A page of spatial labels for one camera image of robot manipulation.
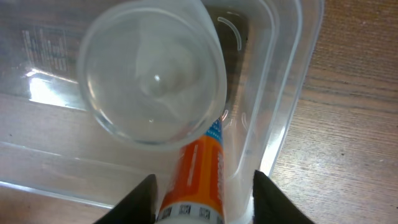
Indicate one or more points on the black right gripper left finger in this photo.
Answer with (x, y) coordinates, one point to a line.
(137, 207)

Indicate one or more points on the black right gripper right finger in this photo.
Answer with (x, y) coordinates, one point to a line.
(271, 205)

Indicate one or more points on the orange tube white cap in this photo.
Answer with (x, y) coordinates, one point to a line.
(195, 193)

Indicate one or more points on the white bottle clear cap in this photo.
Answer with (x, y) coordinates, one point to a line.
(152, 73)

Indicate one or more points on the clear plastic container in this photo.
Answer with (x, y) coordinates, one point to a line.
(51, 145)

